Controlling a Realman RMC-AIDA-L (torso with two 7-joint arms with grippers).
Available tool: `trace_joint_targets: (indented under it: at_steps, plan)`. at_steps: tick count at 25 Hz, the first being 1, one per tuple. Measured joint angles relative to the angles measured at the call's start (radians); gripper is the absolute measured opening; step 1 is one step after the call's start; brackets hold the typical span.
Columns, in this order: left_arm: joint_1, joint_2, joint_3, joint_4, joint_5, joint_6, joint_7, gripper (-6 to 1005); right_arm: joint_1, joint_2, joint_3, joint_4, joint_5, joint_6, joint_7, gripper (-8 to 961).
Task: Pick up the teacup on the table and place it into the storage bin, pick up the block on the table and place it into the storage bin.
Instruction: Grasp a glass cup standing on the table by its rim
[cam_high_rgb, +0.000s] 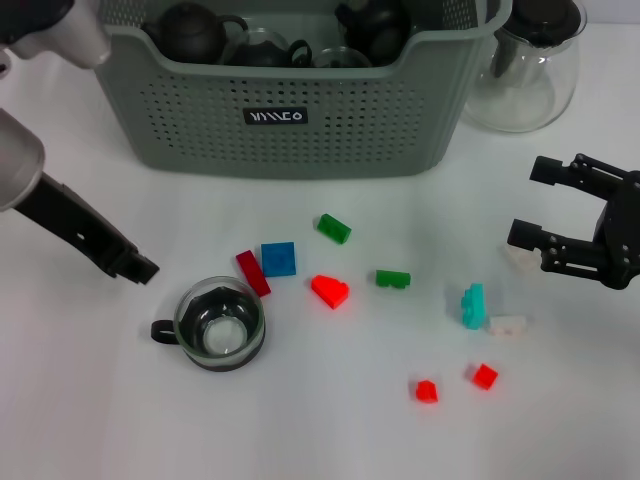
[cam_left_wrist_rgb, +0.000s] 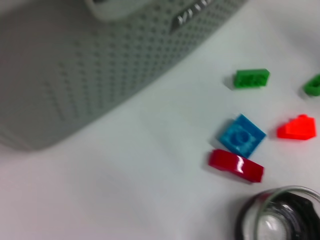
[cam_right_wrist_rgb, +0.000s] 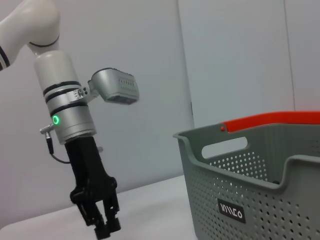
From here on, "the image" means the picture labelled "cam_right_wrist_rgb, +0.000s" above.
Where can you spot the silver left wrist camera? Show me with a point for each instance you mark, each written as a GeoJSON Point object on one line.
{"type": "Point", "coordinates": [117, 85]}

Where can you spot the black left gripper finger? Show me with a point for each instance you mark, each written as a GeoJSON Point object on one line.
{"type": "Point", "coordinates": [112, 212]}
{"type": "Point", "coordinates": [92, 215]}

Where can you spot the grey perforated storage bin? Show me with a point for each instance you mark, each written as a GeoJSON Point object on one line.
{"type": "Point", "coordinates": [250, 195]}

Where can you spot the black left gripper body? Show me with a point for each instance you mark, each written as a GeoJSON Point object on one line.
{"type": "Point", "coordinates": [87, 170]}

